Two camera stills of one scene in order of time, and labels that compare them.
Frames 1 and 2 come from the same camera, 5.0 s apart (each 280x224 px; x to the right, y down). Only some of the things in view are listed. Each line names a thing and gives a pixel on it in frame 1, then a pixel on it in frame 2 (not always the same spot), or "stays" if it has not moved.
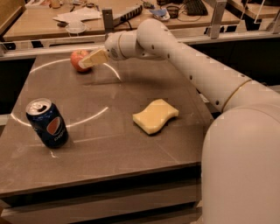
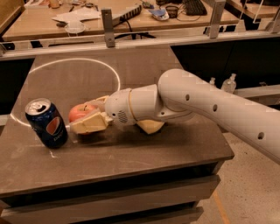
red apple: (76, 57) -> (80, 111)
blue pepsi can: (47, 122) stays
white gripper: (112, 46) -> (117, 107)
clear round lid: (75, 28) stays
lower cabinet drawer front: (186, 217) stays
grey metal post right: (220, 7) stays
